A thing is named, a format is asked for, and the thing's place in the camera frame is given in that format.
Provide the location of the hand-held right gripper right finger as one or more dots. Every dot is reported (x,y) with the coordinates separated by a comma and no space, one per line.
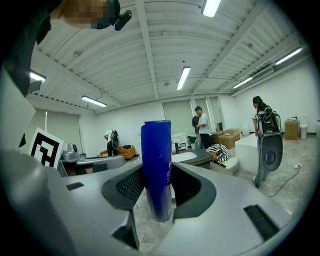
(225,212)

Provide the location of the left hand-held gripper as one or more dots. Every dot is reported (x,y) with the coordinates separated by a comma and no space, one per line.
(46,147)

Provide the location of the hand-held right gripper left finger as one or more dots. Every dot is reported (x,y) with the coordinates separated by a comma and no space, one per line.
(95,197)

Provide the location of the blue plastic bottle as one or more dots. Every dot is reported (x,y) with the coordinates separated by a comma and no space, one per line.
(156,162)

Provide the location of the teal cup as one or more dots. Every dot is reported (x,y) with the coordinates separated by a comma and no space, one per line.
(193,146)

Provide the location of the orange sofa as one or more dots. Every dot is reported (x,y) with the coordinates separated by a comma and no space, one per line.
(126,151)

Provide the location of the black white striped cloth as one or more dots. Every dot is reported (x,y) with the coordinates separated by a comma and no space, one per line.
(221,152)

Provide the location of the long ceiling light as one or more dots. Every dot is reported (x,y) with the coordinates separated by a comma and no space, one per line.
(210,7)
(183,78)
(242,82)
(93,101)
(37,76)
(288,56)

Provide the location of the large cardboard box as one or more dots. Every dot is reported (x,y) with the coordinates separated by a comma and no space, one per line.
(230,140)

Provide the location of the black faucet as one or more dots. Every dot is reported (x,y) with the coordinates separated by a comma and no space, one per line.
(177,148)

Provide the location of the small cardboard box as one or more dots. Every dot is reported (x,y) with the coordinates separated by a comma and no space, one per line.
(216,137)

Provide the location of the white drawer cabinet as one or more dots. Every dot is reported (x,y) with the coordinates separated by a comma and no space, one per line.
(179,142)

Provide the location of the white round bin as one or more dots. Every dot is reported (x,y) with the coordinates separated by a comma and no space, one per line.
(245,131)

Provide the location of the white power plug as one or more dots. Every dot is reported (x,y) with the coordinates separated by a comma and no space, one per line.
(297,165)

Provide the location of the tall cardboard box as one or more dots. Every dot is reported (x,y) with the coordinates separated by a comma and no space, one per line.
(291,128)

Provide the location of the tall white bin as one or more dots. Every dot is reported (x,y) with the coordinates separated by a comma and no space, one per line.
(303,131)

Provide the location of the person's black clothing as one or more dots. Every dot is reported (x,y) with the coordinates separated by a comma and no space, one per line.
(20,50)

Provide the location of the person's face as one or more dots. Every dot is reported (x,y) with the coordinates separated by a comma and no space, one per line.
(82,12)

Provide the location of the black head-mounted camera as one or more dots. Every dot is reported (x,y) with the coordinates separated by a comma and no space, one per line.
(123,20)

